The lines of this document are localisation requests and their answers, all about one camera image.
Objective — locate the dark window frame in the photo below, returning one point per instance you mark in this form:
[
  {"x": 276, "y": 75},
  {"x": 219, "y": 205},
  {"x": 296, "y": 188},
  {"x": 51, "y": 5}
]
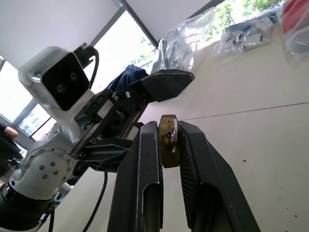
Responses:
[{"x": 142, "y": 24}]

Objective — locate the clear plastic bag red contents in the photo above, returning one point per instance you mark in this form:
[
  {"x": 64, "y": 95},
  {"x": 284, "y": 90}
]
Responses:
[{"x": 295, "y": 26}]

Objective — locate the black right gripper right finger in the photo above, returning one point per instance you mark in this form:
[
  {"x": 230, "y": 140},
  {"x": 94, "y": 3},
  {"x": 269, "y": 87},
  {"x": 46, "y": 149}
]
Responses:
[{"x": 212, "y": 174}]

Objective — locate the person in dark clothes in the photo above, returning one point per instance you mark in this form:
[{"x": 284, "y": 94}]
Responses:
[{"x": 7, "y": 147}]

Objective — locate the silver key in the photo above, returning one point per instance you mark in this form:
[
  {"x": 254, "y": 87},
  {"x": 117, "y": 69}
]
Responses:
[{"x": 175, "y": 136}]

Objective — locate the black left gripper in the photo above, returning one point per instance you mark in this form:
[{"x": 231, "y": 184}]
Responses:
[{"x": 113, "y": 113}]

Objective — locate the clear plastic bag green contents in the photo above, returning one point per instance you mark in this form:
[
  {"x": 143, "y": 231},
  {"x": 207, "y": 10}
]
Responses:
[{"x": 183, "y": 41}]

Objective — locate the brass padlock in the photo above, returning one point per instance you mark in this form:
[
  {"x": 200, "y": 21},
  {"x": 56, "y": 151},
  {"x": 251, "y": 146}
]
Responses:
[{"x": 169, "y": 158}]

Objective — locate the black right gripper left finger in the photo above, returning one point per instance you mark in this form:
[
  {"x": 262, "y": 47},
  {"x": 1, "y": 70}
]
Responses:
[{"x": 137, "y": 183}]

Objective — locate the clear plastic bag grey contents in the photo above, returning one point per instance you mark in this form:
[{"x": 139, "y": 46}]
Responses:
[{"x": 246, "y": 36}]

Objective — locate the dark blue cloth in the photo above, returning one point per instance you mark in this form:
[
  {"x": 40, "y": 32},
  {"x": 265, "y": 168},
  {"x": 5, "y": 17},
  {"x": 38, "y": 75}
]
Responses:
[{"x": 130, "y": 75}]

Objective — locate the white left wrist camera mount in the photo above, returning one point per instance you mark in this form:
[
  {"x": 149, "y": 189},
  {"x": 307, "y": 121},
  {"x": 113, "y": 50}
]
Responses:
[{"x": 31, "y": 70}]

